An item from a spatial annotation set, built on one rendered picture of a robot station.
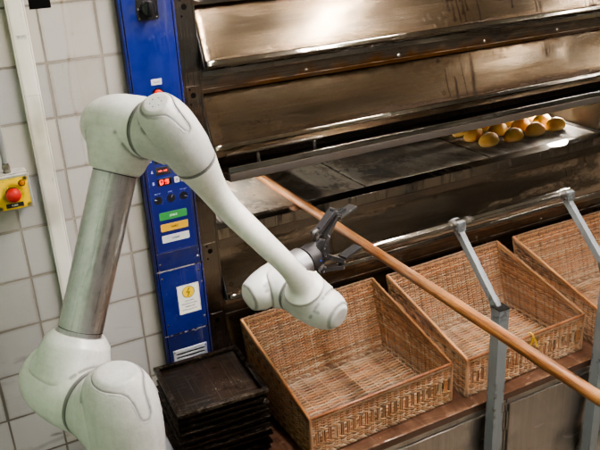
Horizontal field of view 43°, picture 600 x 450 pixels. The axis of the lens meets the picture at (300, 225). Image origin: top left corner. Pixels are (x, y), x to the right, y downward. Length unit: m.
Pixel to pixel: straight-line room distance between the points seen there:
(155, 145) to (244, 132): 0.82
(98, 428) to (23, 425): 0.99
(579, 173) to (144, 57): 1.96
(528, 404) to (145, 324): 1.36
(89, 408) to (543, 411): 1.78
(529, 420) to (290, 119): 1.36
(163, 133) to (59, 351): 0.53
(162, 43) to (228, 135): 0.36
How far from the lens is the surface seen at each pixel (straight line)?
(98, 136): 1.72
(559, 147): 3.28
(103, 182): 1.72
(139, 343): 2.56
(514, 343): 1.82
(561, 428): 3.06
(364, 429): 2.48
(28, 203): 2.22
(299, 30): 2.45
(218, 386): 2.38
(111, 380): 1.62
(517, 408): 2.82
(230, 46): 2.35
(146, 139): 1.63
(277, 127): 2.46
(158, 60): 2.26
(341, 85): 2.58
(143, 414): 1.64
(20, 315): 2.42
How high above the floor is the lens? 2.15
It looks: 23 degrees down
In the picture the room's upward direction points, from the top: 3 degrees counter-clockwise
